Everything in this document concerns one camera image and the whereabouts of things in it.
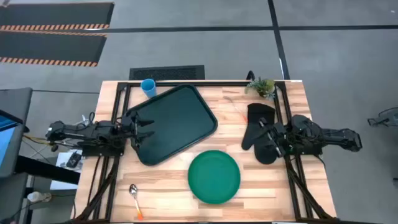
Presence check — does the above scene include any green round plate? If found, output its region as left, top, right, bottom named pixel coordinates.
left=187, top=149, right=242, bottom=205

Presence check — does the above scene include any white paper sheet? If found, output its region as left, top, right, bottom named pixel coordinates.
left=49, top=149, right=84, bottom=191

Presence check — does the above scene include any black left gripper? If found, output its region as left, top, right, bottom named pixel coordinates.
left=121, top=110, right=155, bottom=149

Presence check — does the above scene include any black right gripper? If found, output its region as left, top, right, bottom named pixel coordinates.
left=247, top=117, right=287, bottom=160

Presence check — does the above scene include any black stand with cables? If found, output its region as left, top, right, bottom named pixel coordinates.
left=367, top=106, right=398, bottom=128

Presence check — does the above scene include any dark green plastic tray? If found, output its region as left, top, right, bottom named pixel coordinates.
left=124, top=83, right=219, bottom=167

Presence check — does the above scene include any computer monitor blue screen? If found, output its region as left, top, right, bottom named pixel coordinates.
left=0, top=108, right=25, bottom=179

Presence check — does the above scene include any small green potted plant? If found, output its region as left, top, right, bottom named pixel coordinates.
left=244, top=77, right=277, bottom=100

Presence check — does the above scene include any blue plastic cup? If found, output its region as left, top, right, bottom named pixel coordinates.
left=140, top=78, right=157, bottom=99

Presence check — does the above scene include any black hazard-striped floor mat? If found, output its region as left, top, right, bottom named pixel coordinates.
left=0, top=30, right=108, bottom=68
left=0, top=2, right=115, bottom=31

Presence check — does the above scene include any white plastic bottle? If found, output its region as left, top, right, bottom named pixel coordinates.
left=27, top=191, right=52, bottom=203

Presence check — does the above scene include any black floor grille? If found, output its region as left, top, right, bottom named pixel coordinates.
left=129, top=65, right=206, bottom=81

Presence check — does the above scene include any metal spoon orange handle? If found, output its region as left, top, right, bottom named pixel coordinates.
left=129, top=184, right=144, bottom=222

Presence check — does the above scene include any black oven mitt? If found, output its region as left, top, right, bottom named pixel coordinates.
left=241, top=103, right=278, bottom=165

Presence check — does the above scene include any black support beam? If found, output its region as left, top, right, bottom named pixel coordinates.
left=14, top=154, right=81, bottom=185

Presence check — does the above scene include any black handheld device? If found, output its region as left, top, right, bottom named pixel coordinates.
left=65, top=151, right=83, bottom=169

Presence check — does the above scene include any black aluminium table frame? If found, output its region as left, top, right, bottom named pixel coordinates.
left=71, top=80, right=336, bottom=224

